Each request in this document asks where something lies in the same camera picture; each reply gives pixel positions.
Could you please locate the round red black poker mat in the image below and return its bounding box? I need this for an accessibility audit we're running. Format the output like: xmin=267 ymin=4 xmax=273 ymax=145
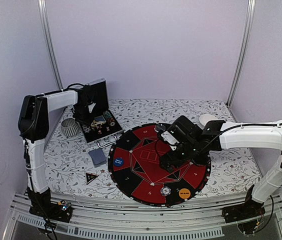
xmin=107 ymin=122 xmax=211 ymax=207

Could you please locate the striped grey cup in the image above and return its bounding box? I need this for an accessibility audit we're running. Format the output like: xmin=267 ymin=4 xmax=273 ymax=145
xmin=61 ymin=118 xmax=79 ymax=138

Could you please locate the left aluminium frame post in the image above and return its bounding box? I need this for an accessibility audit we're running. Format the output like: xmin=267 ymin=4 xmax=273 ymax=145
xmin=37 ymin=0 xmax=64 ymax=90

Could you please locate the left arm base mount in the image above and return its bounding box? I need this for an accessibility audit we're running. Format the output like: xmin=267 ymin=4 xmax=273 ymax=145
xmin=27 ymin=187 xmax=73 ymax=223

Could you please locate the right poker chip row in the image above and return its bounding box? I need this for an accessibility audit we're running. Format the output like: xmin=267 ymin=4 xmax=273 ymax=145
xmin=103 ymin=111 xmax=116 ymax=127

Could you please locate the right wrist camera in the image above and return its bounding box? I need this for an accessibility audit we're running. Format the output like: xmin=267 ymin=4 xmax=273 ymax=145
xmin=161 ymin=130 xmax=180 ymax=146

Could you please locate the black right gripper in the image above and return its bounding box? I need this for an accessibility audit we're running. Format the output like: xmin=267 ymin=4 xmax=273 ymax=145
xmin=159 ymin=139 xmax=201 ymax=173

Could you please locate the orange big blind button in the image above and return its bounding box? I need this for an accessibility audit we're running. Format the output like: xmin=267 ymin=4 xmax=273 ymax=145
xmin=178 ymin=188 xmax=191 ymax=200

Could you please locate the poker chip row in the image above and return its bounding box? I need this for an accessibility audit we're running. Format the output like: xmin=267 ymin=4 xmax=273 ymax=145
xmin=81 ymin=124 xmax=92 ymax=134
xmin=103 ymin=111 xmax=116 ymax=127

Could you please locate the aluminium frame post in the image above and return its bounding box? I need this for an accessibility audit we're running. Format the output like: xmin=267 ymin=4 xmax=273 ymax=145
xmin=37 ymin=0 xmax=64 ymax=90
xmin=226 ymin=0 xmax=256 ymax=109

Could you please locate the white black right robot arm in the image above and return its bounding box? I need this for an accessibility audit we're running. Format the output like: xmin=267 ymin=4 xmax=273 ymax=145
xmin=154 ymin=115 xmax=282 ymax=218

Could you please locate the poker chip stack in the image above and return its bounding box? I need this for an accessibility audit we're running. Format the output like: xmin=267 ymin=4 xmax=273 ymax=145
xmin=160 ymin=186 xmax=172 ymax=197

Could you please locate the left poker chip row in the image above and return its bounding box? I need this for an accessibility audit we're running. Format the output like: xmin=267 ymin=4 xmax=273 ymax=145
xmin=81 ymin=124 xmax=92 ymax=134

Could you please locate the aluminium front rail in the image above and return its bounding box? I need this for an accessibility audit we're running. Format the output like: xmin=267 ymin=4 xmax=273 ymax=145
xmin=2 ymin=193 xmax=282 ymax=240

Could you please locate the boxed playing card deck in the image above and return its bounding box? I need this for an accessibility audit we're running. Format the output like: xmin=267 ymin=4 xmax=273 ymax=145
xmin=91 ymin=115 xmax=107 ymax=127

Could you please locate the blue small blind button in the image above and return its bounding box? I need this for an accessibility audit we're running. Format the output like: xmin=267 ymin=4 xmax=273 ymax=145
xmin=113 ymin=157 xmax=124 ymax=168

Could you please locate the right aluminium frame post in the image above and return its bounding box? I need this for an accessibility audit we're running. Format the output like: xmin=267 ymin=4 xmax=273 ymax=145
xmin=226 ymin=0 xmax=256 ymax=109

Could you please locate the clear dealer button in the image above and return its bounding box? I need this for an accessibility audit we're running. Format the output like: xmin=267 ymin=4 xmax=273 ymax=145
xmin=154 ymin=123 xmax=166 ymax=133

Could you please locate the white ceramic bowl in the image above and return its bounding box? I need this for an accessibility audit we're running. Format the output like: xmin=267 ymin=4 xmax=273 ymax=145
xmin=198 ymin=114 xmax=218 ymax=128

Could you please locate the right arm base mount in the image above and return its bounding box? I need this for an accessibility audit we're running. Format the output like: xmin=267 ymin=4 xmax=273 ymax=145
xmin=222 ymin=200 xmax=266 ymax=235

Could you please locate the black triangular card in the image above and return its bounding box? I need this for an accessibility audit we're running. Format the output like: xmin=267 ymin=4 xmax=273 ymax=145
xmin=85 ymin=173 xmax=98 ymax=185

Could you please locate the red dice set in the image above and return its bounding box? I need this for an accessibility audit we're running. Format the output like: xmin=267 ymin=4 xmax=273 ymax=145
xmin=96 ymin=124 xmax=110 ymax=135

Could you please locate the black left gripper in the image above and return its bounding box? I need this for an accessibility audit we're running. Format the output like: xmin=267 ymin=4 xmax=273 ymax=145
xmin=73 ymin=102 xmax=96 ymax=126

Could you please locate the aluminium poker chip case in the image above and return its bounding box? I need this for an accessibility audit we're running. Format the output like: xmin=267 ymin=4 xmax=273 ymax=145
xmin=79 ymin=78 xmax=123 ymax=144

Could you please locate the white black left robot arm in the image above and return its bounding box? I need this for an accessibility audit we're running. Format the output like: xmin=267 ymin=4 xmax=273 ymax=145
xmin=18 ymin=83 xmax=97 ymax=195

